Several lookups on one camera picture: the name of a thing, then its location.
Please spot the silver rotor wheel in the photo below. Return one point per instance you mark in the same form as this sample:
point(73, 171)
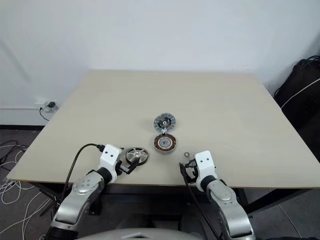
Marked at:
point(136, 155)

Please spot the black bag with white trim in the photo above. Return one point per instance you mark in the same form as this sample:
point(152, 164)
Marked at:
point(302, 95)

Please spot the black power adapter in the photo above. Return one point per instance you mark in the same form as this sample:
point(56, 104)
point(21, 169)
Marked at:
point(51, 104)

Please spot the black table frame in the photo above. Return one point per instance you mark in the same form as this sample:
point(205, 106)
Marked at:
point(265, 197)

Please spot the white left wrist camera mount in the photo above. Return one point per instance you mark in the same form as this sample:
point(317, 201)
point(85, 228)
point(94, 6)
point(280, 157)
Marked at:
point(110, 154)

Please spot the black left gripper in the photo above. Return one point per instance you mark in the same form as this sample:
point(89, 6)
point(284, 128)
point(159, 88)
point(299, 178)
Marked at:
point(122, 168)

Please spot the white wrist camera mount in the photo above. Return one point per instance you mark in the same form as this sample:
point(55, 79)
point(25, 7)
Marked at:
point(205, 163)
point(110, 154)

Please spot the copper wound stator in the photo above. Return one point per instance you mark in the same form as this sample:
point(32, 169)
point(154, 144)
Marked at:
point(164, 143)

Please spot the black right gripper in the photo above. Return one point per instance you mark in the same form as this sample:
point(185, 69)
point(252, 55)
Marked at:
point(193, 171)

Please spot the silver robot torso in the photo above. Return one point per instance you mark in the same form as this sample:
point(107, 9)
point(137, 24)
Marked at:
point(135, 235)

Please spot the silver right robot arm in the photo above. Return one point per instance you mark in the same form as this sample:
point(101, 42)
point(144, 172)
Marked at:
point(225, 200)

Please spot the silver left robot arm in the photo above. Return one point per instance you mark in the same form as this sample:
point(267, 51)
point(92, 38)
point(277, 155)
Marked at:
point(83, 186)

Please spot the white wall outlet strip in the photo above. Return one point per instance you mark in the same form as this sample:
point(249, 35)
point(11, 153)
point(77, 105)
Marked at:
point(41, 101)

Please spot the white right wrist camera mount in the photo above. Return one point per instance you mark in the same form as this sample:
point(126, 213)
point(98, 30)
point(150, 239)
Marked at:
point(205, 163)

